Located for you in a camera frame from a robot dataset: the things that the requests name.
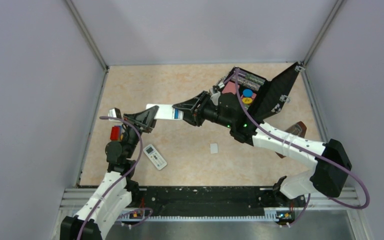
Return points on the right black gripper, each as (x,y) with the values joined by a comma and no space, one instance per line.
(193,109)

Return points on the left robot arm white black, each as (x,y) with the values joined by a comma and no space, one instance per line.
(115,192)

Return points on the pink card deck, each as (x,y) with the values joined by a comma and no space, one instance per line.
(230,88)

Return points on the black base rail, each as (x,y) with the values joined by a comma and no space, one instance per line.
(211,201)

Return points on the blue battery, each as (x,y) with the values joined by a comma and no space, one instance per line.
(178,114)

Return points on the yellow dealer chip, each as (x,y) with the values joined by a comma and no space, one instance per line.
(247,100)

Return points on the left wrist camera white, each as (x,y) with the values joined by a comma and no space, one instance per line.
(115,113)

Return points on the white battery cover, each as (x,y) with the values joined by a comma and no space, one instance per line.
(214,148)

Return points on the black poker chip case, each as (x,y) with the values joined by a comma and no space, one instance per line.
(269,96)

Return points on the white remote control with screen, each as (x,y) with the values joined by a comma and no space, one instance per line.
(155,157)

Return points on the blue dealer chip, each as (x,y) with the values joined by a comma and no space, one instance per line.
(247,93)

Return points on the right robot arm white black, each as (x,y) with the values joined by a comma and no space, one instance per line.
(321,158)

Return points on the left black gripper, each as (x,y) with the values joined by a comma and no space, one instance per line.
(145,119)

